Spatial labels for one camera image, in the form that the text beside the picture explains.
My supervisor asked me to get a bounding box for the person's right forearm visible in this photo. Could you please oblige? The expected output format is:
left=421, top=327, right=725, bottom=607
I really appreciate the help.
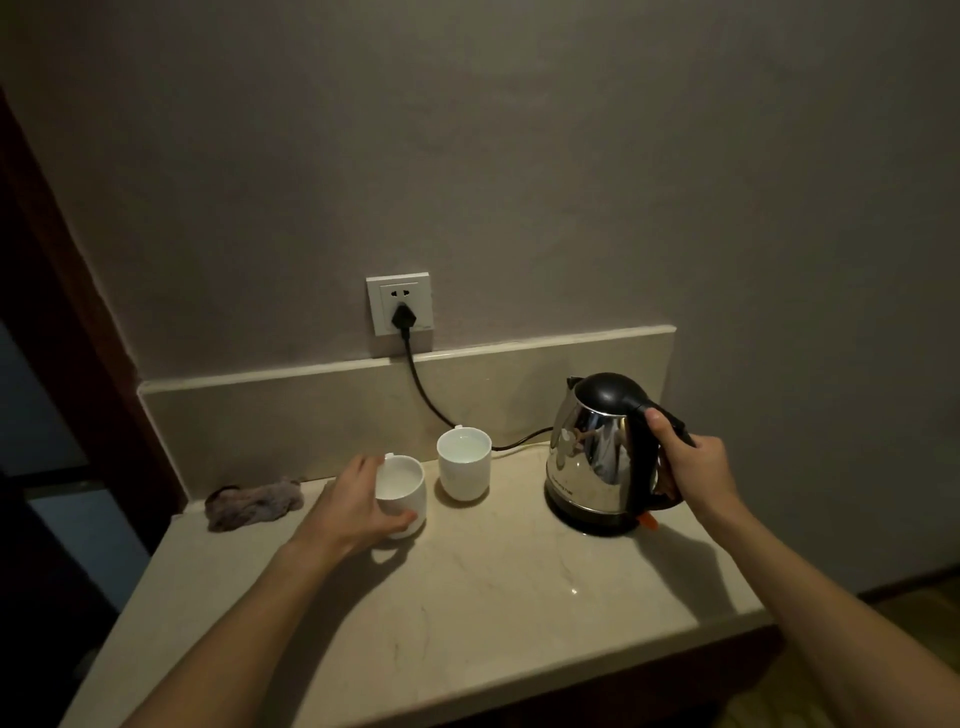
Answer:
left=701, top=494, right=960, bottom=728

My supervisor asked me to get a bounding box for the crumpled purple-grey cloth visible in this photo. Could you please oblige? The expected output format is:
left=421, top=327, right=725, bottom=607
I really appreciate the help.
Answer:
left=204, top=479, right=305, bottom=534

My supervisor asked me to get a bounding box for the steel kettle with black handle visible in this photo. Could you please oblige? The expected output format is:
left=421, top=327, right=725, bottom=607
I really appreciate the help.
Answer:
left=543, top=372, right=697, bottom=530

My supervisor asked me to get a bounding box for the white wall socket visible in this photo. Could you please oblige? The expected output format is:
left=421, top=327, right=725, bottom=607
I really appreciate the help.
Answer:
left=365, top=271, right=435, bottom=337

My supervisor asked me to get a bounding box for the person's left hand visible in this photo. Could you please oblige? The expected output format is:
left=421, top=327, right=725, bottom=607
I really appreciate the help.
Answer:
left=287, top=453, right=419, bottom=569

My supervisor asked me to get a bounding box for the black power plug and cable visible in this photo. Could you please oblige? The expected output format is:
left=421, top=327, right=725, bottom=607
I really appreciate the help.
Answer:
left=389, top=302, right=556, bottom=453

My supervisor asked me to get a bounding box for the dark wooden door frame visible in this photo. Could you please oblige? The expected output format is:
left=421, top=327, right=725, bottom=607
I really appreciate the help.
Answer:
left=0, top=89, right=189, bottom=556

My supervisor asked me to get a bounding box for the person's right hand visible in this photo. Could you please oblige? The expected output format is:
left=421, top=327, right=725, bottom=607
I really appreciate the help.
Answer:
left=644, top=408, right=745, bottom=528

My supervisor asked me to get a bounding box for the person's left forearm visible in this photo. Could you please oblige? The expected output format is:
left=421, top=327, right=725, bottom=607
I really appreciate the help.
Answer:
left=123, top=539, right=343, bottom=728

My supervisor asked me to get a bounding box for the black round kettle base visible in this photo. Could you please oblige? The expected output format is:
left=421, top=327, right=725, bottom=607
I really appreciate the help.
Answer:
left=544, top=491, right=661, bottom=538

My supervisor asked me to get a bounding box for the beige stone countertop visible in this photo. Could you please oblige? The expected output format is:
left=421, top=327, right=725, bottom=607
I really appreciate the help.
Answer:
left=59, top=442, right=774, bottom=728

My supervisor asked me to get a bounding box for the dark wooden door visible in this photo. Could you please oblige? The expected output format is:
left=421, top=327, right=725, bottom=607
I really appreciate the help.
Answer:
left=0, top=472, right=121, bottom=728

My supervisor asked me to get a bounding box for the white cup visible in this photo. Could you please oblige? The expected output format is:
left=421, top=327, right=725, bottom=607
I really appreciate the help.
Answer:
left=436, top=425, right=493, bottom=502
left=373, top=453, right=429, bottom=541

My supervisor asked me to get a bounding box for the beige stone backsplash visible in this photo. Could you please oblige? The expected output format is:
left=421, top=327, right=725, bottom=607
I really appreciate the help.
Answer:
left=137, top=324, right=676, bottom=519

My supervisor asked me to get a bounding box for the frosted glass door panel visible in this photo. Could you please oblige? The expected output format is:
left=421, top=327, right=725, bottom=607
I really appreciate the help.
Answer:
left=0, top=322, right=151, bottom=613

